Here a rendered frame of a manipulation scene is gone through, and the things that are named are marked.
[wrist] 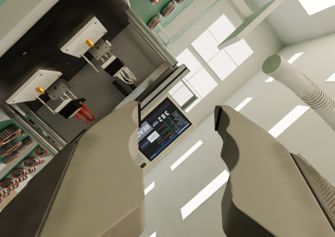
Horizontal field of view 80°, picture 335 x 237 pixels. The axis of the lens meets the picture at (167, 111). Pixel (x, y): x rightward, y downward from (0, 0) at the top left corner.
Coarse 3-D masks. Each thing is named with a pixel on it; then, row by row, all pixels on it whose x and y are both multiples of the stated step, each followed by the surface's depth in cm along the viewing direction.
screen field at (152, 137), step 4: (156, 132) 90; (152, 136) 90; (156, 136) 90; (144, 140) 90; (148, 140) 90; (152, 140) 90; (140, 144) 90; (144, 144) 90; (148, 144) 91; (144, 148) 91
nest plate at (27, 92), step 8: (40, 72) 64; (48, 72) 68; (56, 72) 74; (32, 80) 64; (40, 80) 68; (48, 80) 73; (24, 88) 64; (32, 88) 68; (16, 96) 64; (24, 96) 69; (32, 96) 74
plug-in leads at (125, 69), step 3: (123, 69) 87; (126, 69) 85; (120, 72) 84; (126, 72) 87; (129, 72) 85; (117, 75) 85; (120, 75) 87; (123, 75) 85; (129, 75) 89; (120, 78) 85; (126, 78) 85; (129, 78) 89; (135, 78) 87; (132, 81) 87
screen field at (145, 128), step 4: (144, 124) 89; (148, 124) 89; (140, 128) 89; (144, 128) 89; (148, 128) 90; (152, 128) 90; (140, 132) 90; (144, 132) 90; (148, 132) 90; (140, 136) 90; (144, 136) 90
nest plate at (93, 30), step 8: (88, 24) 63; (96, 24) 65; (80, 32) 63; (88, 32) 66; (96, 32) 70; (104, 32) 76; (72, 40) 63; (80, 40) 66; (96, 40) 77; (64, 48) 63; (72, 48) 66; (80, 48) 71; (88, 48) 77; (80, 56) 78
